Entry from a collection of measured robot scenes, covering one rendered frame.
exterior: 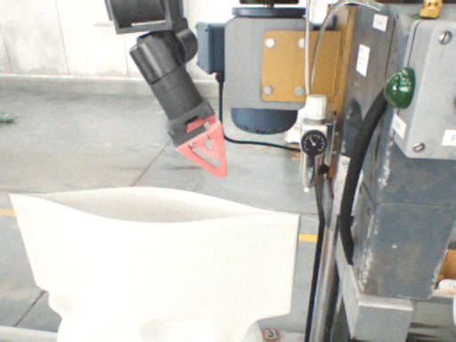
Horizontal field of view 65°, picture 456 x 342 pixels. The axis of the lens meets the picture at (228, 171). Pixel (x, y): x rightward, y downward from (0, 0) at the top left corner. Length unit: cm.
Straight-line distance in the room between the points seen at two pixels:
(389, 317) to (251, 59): 48
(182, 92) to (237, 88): 23
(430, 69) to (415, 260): 20
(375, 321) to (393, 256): 8
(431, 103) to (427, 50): 4
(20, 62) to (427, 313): 663
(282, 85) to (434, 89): 45
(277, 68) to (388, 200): 40
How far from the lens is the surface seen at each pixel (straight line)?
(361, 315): 42
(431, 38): 27
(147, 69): 50
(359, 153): 35
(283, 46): 68
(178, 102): 50
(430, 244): 39
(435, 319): 103
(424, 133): 29
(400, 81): 28
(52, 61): 662
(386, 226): 37
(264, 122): 75
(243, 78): 71
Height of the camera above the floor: 134
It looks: 25 degrees down
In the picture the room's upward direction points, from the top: straight up
